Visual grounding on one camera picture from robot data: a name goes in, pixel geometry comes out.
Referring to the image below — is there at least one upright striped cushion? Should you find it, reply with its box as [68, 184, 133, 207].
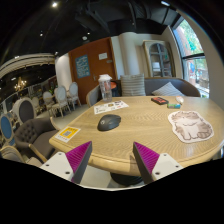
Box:
[119, 73, 147, 97]

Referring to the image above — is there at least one cat-shaped mouse pad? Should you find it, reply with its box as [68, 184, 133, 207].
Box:
[167, 110, 215, 144]

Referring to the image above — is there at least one large window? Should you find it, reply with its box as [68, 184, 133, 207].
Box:
[171, 18, 211, 99]

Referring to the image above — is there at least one white printed leaflet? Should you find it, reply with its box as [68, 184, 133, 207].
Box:
[93, 100, 130, 115]

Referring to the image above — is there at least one black table base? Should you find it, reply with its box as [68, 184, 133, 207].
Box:
[109, 172, 144, 187]

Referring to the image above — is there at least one beige chair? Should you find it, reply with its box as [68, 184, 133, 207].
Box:
[0, 145, 43, 168]

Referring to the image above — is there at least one grey sofa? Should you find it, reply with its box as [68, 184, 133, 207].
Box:
[85, 77, 202, 108]

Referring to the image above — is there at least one small green pack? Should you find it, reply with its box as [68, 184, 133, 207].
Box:
[166, 102, 182, 110]

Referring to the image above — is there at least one grey tufted armchair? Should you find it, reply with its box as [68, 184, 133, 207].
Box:
[13, 117, 60, 162]

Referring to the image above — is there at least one dark grey computer mouse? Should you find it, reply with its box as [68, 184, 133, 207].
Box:
[97, 114, 122, 132]

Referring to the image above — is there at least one leaning striped cushion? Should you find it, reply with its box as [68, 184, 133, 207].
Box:
[151, 81, 186, 98]

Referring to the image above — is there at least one dark-backed oval chair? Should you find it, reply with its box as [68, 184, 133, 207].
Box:
[12, 97, 38, 124]

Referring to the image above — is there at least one group of white chairs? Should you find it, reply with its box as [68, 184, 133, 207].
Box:
[31, 81, 82, 118]

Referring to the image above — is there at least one glass-door cabinet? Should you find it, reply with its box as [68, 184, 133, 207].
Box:
[142, 40, 176, 79]

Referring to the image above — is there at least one blue-backed chair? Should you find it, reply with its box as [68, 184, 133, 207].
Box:
[0, 113, 16, 148]

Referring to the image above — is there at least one yellow square sticker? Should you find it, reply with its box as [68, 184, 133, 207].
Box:
[54, 125, 82, 144]

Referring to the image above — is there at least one black and orange bag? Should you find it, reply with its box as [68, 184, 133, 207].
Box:
[110, 79, 122, 98]

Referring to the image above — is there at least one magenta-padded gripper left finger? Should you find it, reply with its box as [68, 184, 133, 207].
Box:
[39, 140, 93, 185]

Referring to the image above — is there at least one brown wooden door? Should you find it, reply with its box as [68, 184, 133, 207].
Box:
[68, 37, 118, 104]

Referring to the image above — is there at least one blue poster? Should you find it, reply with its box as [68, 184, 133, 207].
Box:
[74, 54, 91, 79]

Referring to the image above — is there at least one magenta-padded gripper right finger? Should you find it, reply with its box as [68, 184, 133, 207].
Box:
[132, 141, 185, 185]

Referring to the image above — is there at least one chandelier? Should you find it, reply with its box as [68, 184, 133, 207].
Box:
[13, 76, 28, 92]

